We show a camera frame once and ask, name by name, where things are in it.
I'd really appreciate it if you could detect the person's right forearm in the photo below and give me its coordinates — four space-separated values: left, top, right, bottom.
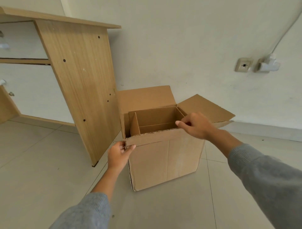
204 128 302 229

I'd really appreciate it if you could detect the wooden desk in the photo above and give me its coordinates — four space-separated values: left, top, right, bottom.
0 6 122 167

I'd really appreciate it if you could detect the person's left hand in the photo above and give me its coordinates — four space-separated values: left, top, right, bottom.
107 141 137 171

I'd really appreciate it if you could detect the small cardboard box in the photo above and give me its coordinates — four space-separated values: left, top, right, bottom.
128 106 188 136

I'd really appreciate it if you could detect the person's left forearm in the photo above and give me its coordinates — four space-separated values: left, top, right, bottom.
49 165 126 229

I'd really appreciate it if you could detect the person's right hand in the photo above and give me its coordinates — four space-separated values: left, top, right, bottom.
175 112 216 140

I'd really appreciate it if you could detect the large cardboard box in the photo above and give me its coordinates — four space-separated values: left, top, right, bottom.
116 85 236 192

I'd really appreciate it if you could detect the white power adapter plug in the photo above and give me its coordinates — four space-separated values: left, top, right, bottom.
254 53 281 73

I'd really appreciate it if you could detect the beige wall socket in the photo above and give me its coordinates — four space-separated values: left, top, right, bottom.
234 57 254 73

